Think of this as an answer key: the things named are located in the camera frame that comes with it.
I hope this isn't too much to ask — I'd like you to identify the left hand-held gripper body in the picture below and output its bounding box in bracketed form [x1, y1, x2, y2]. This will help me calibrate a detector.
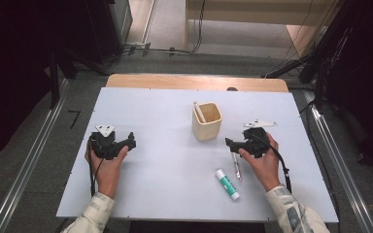
[89, 123, 124, 161]

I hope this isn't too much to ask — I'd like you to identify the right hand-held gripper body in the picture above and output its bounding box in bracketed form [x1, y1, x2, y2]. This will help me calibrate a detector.
[242, 119, 278, 159]

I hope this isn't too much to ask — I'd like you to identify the silver pen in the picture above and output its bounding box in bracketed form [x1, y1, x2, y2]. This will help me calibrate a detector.
[231, 152, 243, 182]

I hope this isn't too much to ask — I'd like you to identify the beige square cup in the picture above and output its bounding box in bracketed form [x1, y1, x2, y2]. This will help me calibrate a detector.
[191, 101, 223, 142]

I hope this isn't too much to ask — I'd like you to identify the white pen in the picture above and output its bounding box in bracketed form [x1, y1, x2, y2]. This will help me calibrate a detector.
[192, 100, 208, 124]

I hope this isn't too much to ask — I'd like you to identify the person's left hand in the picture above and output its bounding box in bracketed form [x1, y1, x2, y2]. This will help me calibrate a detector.
[84, 145, 130, 199]

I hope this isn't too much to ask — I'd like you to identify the person's right hand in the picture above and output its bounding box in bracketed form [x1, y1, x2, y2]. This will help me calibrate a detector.
[238, 132, 282, 192]

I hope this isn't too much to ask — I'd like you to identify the white green glue stick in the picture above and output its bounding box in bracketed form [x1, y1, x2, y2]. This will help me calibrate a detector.
[215, 168, 242, 202]

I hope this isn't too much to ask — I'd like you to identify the wooden table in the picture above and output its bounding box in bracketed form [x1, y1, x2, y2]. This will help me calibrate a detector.
[105, 73, 289, 93]

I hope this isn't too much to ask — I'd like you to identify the black metal stand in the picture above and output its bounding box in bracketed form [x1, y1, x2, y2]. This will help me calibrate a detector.
[47, 45, 110, 111]
[261, 25, 354, 113]

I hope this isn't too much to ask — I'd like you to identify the black curtain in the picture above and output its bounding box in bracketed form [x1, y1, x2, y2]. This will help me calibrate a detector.
[0, 0, 88, 168]
[323, 0, 373, 174]

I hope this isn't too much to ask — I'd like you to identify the dark equipment cabinet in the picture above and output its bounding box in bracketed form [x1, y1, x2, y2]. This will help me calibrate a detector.
[84, 0, 134, 63]

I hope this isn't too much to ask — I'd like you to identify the light wooden furniture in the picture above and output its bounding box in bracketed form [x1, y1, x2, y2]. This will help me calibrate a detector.
[184, 0, 339, 51]

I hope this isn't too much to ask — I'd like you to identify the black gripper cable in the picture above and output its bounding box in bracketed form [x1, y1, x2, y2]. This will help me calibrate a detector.
[251, 132, 293, 194]
[87, 135, 107, 198]

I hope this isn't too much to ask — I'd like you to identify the metal floor rail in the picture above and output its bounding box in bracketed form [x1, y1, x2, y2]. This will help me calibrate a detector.
[302, 89, 373, 233]
[0, 77, 71, 233]

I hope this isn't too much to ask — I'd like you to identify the black hanging cable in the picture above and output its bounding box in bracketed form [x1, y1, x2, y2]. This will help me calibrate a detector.
[187, 0, 207, 54]

